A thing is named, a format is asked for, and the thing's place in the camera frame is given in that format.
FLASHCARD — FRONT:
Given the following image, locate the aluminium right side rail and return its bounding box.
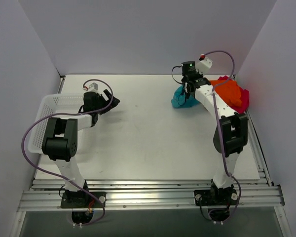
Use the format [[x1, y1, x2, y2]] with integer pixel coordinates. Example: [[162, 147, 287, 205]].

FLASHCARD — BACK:
[[246, 110, 274, 186]]

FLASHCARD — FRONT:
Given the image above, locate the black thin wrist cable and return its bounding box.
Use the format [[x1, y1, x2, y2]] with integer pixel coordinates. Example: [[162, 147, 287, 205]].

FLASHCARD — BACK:
[[171, 65, 190, 107]]

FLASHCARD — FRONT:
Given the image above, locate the aluminium front rail frame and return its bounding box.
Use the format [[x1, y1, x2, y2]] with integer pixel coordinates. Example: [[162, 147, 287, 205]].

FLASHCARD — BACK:
[[18, 178, 285, 211]]

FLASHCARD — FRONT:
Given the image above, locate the white plastic basket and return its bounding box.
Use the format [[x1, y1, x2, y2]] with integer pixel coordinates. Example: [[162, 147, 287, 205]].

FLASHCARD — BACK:
[[28, 93, 92, 154]]

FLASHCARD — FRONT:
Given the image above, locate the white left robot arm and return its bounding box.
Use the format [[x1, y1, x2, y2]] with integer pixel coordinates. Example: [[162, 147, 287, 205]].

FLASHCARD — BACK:
[[42, 89, 120, 207]]

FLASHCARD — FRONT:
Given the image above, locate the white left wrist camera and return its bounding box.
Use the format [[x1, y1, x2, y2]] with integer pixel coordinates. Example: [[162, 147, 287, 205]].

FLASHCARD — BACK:
[[83, 82, 98, 92]]

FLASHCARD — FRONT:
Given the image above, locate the teal t shirt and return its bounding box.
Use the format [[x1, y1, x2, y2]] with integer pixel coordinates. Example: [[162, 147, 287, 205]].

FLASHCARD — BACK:
[[171, 86, 200, 109]]

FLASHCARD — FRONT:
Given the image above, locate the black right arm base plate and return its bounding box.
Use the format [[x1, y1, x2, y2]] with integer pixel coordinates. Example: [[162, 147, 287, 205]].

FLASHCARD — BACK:
[[194, 189, 238, 206]]

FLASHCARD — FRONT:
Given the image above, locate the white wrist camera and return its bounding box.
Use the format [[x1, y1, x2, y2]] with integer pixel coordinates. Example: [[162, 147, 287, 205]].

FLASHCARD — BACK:
[[195, 55, 213, 75], [83, 82, 98, 92]]

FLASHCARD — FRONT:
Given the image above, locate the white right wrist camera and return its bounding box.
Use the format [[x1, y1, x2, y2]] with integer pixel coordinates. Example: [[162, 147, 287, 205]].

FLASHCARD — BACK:
[[195, 55, 213, 75]]

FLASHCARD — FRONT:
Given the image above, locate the pink folded t shirt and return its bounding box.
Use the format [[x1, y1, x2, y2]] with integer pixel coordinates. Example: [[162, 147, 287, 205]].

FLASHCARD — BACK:
[[218, 76, 250, 114]]

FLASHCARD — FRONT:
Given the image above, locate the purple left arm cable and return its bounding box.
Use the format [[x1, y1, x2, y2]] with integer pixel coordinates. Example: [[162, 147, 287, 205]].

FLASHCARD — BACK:
[[21, 79, 114, 226]]

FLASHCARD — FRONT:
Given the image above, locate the orange folded t shirt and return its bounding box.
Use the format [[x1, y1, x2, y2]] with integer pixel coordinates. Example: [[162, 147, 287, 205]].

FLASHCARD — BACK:
[[211, 80, 242, 107]]

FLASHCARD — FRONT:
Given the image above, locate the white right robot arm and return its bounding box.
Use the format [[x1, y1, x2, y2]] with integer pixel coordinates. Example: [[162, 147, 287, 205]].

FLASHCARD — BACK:
[[180, 61, 248, 204]]

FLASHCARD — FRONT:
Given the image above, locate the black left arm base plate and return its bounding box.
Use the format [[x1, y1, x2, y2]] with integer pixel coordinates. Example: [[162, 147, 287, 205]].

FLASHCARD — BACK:
[[60, 190, 107, 209]]

